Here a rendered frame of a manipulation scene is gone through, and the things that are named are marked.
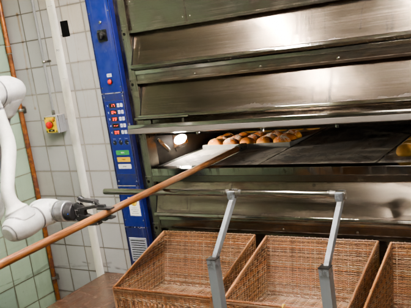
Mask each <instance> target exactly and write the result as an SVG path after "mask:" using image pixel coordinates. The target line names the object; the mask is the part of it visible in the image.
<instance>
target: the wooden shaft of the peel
mask: <svg viewBox="0 0 411 308"><path fill-rule="evenodd" d="M238 151H239V148H238V147H234V148H232V149H230V150H228V151H226V152H224V153H222V154H220V155H217V156H215V157H213V158H211V159H209V160H207V161H205V162H203V163H201V164H198V165H197V166H195V167H192V168H191V169H188V170H186V171H184V172H182V173H180V174H178V175H176V176H173V177H171V178H169V179H167V180H165V181H163V182H161V183H159V184H157V185H155V186H153V187H151V188H149V189H147V190H144V191H142V192H140V193H138V194H136V195H134V196H132V197H129V198H128V199H125V200H123V201H121V202H119V203H117V204H115V205H113V206H114V208H113V209H112V210H103V211H100V212H98V213H96V214H94V215H92V216H90V217H88V218H86V219H83V220H82V221H80V222H77V223H76V224H74V225H71V226H69V227H67V228H65V229H63V230H61V231H59V232H56V233H54V234H52V235H50V236H48V237H46V238H44V239H42V240H40V241H38V242H36V243H34V244H32V245H30V246H27V247H25V248H23V249H21V250H19V251H17V252H15V253H13V254H10V255H8V256H7V257H4V258H2V259H0V270H1V269H3V268H5V267H7V266H9V265H11V264H13V263H15V262H17V261H19V260H21V259H23V258H25V257H27V256H29V255H31V254H33V253H35V252H37V251H39V250H41V249H43V248H45V247H47V246H49V245H51V244H53V243H55V242H57V241H59V240H61V239H63V238H65V237H67V236H69V235H71V234H73V233H75V232H77V231H79V230H81V229H83V228H85V227H87V226H89V225H91V224H93V223H95V222H97V221H99V220H101V219H103V218H105V217H107V216H109V215H111V214H113V213H115V212H117V211H119V210H121V209H123V208H125V207H127V206H129V205H131V204H133V203H135V202H137V201H139V200H142V199H144V198H146V197H148V196H150V195H152V194H154V193H156V192H158V191H160V190H162V189H164V188H166V187H168V186H170V185H172V184H174V183H176V182H178V181H180V180H182V179H184V178H186V177H188V176H190V175H192V174H194V173H196V172H198V171H200V170H202V169H204V168H206V167H208V166H210V165H212V164H214V163H217V162H219V161H221V160H223V159H225V158H227V157H229V156H231V155H233V154H235V153H237V152H238Z"/></svg>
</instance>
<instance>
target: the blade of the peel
mask: <svg viewBox="0 0 411 308"><path fill-rule="evenodd" d="M301 134H302V137H301V138H299V139H296V140H294V141H290V142H270V143H254V144H246V145H247V148H248V149H259V148H277V147H292V146H293V145H295V144H297V143H298V142H300V141H302V140H304V139H306V138H307V137H309V136H311V135H312V134H314V133H301ZM236 145H238V144H224V145H208V144H206V145H203V146H202V148H203V150H224V149H232V148H234V146H236Z"/></svg>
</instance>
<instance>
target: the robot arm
mask: <svg viewBox="0 0 411 308"><path fill-rule="evenodd" d="M25 96H26V87H25V85H24V83H23V82H22V81H21V80H19V79H17V78H14V77H11V76H0V173H1V192H0V220H1V219H2V217H3V215H4V212H5V208H6V213H5V216H4V217H5V221H4V222H3V224H2V227H1V232H2V235H3V236H4V238H5V239H7V240H9V241H13V242H16V241H21V240H24V239H27V238H29V237H31V236H33V235H34V234H36V233H37V232H38V231H39V230H41V229H42V228H44V227H46V226H49V225H52V224H54V223H55V222H69V221H79V222H80V221H82V220H83V219H86V218H88V217H90V216H92V215H93V214H90V213H88V212H87V210H89V209H93V208H96V209H97V210H112V209H113V208H114V206H106V204H100V203H99V200H98V199H90V198H85V197H83V196H79V197H77V198H76V199H77V200H78V201H77V202H71V201H68V200H57V199H39V200H35V201H33V202H32V203H31V204H30V205H29V206H28V205H27V204H26V203H22V202H20V201H19V200H18V198H17V196H16V194H15V187H14V186H15V168H16V159H17V147H16V142H15V137H14V135H13V132H12V129H11V127H10V121H11V118H12V117H13V116H14V115H15V114H16V113H17V110H18V108H19V106H20V104H21V102H22V101H23V100H24V98H25ZM81 202H85V203H90V204H94V205H86V206H85V205H83V204H82V203H81ZM114 218H116V215H109V216H107V217H105V218H103V219H101V220H99V221H97V222H95V223H93V224H91V225H89V226H98V225H100V224H102V223H103V222H102V221H107V220H109V219H114Z"/></svg>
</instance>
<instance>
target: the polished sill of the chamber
mask: <svg viewBox="0 0 411 308"><path fill-rule="evenodd" d="M192 167H195V166H157V167H155V168H153V169H152V175H153V176H176V175H178V174H180V173H182V172H184V171H186V170H188V169H191V168H192ZM209 175H411V162H406V163H328V164H251V165H212V166H208V167H206V168H204V169H202V170H200V171H198V172H196V173H194V174H192V175H190V176H209Z"/></svg>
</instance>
